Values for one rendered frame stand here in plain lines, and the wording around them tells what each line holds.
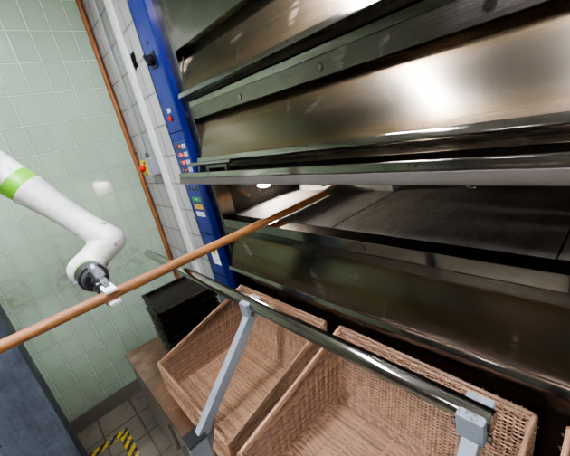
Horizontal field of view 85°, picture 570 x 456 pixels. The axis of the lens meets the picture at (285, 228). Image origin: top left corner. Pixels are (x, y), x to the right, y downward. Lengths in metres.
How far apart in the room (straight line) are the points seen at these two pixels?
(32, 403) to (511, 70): 1.87
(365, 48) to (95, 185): 1.79
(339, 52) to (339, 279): 0.65
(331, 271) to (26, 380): 1.29
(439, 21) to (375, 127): 0.22
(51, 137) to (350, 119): 1.75
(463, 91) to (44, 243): 2.08
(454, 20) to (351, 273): 0.68
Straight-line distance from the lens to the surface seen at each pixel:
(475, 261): 0.80
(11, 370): 1.71
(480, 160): 0.57
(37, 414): 1.81
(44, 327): 1.00
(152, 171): 1.94
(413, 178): 0.61
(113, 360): 2.51
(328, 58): 0.87
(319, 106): 0.91
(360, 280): 1.01
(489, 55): 0.72
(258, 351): 1.55
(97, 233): 1.30
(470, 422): 0.49
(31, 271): 2.24
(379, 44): 0.79
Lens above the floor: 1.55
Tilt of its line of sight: 18 degrees down
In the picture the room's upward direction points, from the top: 13 degrees counter-clockwise
